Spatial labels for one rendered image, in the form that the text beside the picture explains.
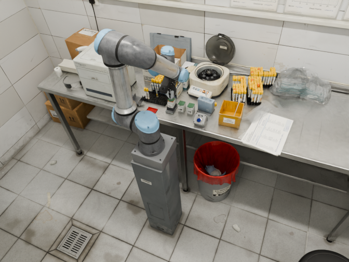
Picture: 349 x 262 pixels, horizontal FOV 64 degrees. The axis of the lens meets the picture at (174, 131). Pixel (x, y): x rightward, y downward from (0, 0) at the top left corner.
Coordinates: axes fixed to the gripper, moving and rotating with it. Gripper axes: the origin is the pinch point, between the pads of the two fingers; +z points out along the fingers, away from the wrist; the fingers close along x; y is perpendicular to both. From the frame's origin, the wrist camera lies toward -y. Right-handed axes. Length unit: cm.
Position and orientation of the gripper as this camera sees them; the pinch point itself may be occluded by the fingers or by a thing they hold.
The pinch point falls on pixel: (170, 99)
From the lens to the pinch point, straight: 180.0
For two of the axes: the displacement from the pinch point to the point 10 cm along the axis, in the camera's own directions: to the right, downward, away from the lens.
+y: 3.9, -6.9, 6.0
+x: -9.2, -2.5, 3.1
